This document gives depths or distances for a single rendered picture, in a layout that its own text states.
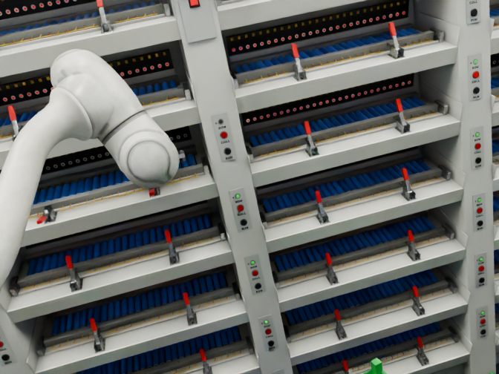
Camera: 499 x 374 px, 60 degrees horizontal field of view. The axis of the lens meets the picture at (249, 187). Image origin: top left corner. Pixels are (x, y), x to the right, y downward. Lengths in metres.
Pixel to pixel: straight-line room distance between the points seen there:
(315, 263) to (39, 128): 0.90
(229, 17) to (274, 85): 0.20
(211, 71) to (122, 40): 0.21
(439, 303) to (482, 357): 0.27
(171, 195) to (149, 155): 0.39
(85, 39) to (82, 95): 0.31
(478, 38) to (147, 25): 0.85
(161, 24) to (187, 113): 0.21
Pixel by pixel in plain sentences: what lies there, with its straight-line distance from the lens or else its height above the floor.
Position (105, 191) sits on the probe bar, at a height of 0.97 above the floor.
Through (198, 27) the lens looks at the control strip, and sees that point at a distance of 1.07.
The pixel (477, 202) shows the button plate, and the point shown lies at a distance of 1.45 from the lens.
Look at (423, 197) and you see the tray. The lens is 1.35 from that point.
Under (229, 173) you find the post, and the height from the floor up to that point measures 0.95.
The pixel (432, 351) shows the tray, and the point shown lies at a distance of 1.71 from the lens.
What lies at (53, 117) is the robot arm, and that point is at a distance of 0.79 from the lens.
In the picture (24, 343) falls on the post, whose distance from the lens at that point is 1.39.
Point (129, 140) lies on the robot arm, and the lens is 0.77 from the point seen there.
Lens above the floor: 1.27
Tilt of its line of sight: 19 degrees down
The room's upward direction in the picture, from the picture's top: 12 degrees counter-clockwise
